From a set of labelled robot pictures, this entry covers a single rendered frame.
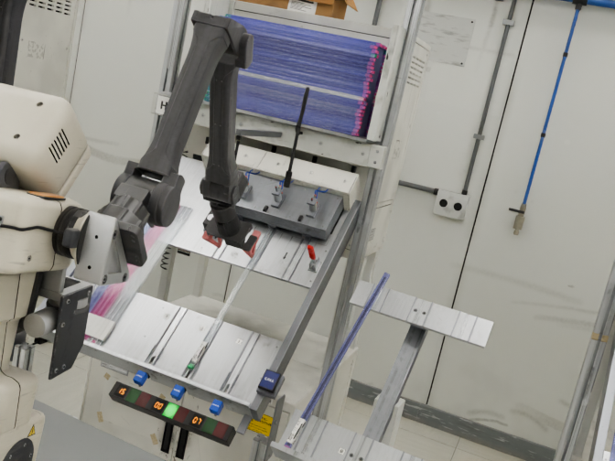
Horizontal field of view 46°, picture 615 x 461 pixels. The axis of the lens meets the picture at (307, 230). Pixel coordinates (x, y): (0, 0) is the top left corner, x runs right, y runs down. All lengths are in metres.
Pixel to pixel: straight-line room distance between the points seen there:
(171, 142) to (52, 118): 0.21
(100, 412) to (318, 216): 0.96
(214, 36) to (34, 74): 1.71
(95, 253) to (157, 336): 0.80
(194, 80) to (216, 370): 0.81
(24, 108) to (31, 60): 1.74
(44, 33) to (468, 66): 1.87
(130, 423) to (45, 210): 1.29
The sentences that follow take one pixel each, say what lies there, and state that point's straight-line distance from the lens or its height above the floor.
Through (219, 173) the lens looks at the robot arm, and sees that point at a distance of 1.65.
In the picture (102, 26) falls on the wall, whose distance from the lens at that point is 4.36.
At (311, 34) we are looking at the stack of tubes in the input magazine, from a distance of 2.14.
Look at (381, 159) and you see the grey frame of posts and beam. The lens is 2.08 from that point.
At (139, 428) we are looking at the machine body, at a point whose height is 0.37.
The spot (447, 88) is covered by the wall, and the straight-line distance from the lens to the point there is 3.56.
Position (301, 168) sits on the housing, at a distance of 2.14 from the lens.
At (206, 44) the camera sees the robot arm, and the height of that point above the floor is 1.53.
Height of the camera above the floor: 1.48
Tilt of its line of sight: 11 degrees down
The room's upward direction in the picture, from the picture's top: 12 degrees clockwise
